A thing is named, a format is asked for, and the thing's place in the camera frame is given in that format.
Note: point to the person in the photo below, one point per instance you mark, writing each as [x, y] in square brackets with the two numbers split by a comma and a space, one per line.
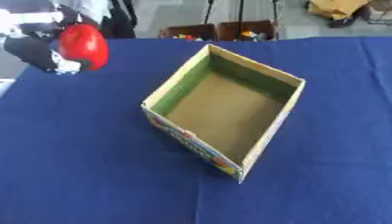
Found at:
[118, 18]

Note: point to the brown cardboard box with toys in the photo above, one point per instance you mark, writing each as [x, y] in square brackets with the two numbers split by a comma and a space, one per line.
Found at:
[190, 31]
[247, 28]

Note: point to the black tripod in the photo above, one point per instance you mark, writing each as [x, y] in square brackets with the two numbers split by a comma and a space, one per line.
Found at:
[240, 11]

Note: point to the tan cardboard pile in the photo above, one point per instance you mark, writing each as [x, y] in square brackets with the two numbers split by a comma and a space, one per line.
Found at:
[337, 8]

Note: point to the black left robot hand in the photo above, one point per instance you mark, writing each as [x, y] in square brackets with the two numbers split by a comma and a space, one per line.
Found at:
[31, 52]

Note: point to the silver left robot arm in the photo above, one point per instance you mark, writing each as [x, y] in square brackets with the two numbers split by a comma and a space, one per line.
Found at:
[23, 18]

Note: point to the tan cardboard box green inside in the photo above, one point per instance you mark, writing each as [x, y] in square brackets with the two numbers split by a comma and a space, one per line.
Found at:
[224, 110]

